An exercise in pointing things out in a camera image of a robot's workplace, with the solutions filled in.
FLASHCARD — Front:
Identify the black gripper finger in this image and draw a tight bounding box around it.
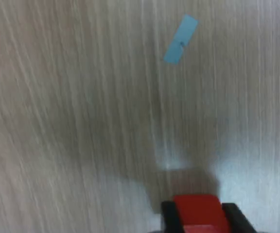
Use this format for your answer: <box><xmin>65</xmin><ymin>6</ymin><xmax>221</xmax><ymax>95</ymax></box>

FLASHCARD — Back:
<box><xmin>161</xmin><ymin>200</ymin><xmax>186</xmax><ymax>233</ymax></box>
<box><xmin>222</xmin><ymin>202</ymin><xmax>256</xmax><ymax>233</ymax></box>

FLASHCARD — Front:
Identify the red cube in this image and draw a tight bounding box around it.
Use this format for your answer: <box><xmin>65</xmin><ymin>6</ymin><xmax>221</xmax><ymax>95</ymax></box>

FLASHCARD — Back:
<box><xmin>173</xmin><ymin>194</ymin><xmax>228</xmax><ymax>233</ymax></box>

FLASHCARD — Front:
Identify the grey-blue tape piece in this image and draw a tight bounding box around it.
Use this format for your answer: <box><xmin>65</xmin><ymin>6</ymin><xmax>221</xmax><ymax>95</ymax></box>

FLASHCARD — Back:
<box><xmin>163</xmin><ymin>14</ymin><xmax>199</xmax><ymax>67</ymax></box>

